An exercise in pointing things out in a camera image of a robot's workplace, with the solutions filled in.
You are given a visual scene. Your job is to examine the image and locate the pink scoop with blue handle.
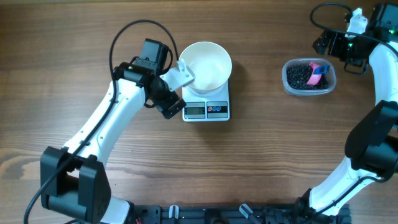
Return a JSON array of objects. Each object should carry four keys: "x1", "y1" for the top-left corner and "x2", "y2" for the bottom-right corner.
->
[{"x1": 307, "y1": 62, "x2": 330, "y2": 85}]

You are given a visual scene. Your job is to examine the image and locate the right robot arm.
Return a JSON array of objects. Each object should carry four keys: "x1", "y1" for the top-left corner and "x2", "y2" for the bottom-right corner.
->
[{"x1": 290, "y1": 2, "x2": 397, "y2": 223}]

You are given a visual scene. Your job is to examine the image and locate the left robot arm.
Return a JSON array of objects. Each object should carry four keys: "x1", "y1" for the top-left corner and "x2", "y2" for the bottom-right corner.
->
[{"x1": 39, "y1": 39, "x2": 195, "y2": 223}]

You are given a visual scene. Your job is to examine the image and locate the white digital kitchen scale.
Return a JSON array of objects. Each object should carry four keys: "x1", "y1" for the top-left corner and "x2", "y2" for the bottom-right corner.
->
[{"x1": 182, "y1": 82, "x2": 231, "y2": 122}]

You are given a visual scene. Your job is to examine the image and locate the white plastic bowl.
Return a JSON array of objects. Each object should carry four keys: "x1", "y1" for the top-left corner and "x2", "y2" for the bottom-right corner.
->
[{"x1": 179, "y1": 41, "x2": 233, "y2": 93}]

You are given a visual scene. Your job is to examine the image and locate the clear plastic container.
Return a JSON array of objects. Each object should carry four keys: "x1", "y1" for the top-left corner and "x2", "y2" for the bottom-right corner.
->
[{"x1": 282, "y1": 58, "x2": 336, "y2": 96}]

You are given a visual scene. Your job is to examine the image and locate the black beans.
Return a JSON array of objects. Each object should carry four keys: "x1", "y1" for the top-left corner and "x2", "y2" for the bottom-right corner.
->
[{"x1": 286, "y1": 65, "x2": 329, "y2": 90}]

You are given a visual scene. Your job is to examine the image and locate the right black cable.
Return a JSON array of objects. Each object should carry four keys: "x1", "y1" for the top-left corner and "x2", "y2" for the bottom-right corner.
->
[{"x1": 309, "y1": 2, "x2": 398, "y2": 60}]

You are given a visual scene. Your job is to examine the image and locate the black cable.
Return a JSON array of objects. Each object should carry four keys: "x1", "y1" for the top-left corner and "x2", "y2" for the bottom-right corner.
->
[
  {"x1": 23, "y1": 19, "x2": 180, "y2": 224},
  {"x1": 309, "y1": 2, "x2": 398, "y2": 60}
]

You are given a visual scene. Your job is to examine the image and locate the left black cable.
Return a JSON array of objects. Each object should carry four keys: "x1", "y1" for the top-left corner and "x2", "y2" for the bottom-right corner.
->
[{"x1": 23, "y1": 19, "x2": 180, "y2": 224}]

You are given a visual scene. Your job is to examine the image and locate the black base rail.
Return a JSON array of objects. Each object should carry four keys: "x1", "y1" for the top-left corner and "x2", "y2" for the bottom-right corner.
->
[{"x1": 128, "y1": 204, "x2": 352, "y2": 224}]

